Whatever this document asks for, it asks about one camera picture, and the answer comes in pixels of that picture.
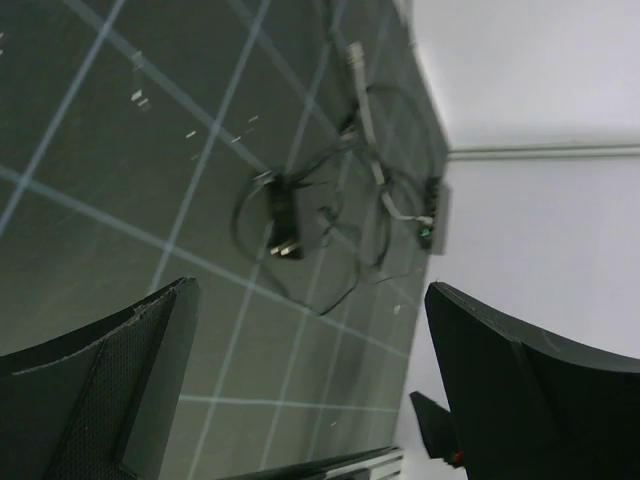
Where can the aluminium frame rail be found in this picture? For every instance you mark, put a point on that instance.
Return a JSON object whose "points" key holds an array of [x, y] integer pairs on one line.
{"points": [[546, 152]]}

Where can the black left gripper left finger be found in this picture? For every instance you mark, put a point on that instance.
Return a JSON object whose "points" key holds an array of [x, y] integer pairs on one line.
{"points": [[99, 402]]}

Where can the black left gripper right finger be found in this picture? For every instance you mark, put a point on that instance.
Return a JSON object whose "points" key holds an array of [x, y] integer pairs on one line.
{"points": [[528, 403]]}

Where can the black network switch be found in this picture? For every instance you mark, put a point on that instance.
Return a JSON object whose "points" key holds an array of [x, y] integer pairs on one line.
{"points": [[437, 197]]}

